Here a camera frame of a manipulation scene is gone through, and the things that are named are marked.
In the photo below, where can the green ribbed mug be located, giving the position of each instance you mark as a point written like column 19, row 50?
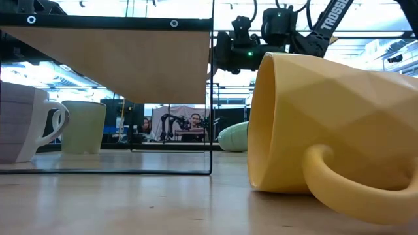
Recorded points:
column 233, row 137

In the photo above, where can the yellow faceted mug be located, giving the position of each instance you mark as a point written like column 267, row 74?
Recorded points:
column 343, row 107

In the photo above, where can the white mug back row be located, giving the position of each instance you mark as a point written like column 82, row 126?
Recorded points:
column 83, row 130

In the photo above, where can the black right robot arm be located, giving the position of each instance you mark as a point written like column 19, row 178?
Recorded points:
column 330, row 19

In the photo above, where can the black background robot arm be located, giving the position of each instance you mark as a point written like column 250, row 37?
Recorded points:
column 170, row 125

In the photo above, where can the person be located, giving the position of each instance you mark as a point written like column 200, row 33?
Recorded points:
column 146, row 129
column 195, row 122

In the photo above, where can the white curtain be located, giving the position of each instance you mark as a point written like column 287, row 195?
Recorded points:
column 178, row 111

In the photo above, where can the yellow hanging tag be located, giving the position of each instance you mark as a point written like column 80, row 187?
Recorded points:
column 333, row 40

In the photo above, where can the wooden tray board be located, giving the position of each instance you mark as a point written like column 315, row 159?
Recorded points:
column 130, row 58

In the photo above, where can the black cabinet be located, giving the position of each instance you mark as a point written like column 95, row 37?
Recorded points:
column 111, row 111

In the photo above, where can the blue storage bin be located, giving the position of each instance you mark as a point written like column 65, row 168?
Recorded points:
column 111, row 130

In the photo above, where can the black ceiling-mounted device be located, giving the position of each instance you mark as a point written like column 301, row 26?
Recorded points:
column 395, row 58

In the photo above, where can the black overhead frame bar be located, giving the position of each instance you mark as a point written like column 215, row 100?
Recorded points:
column 409, row 34

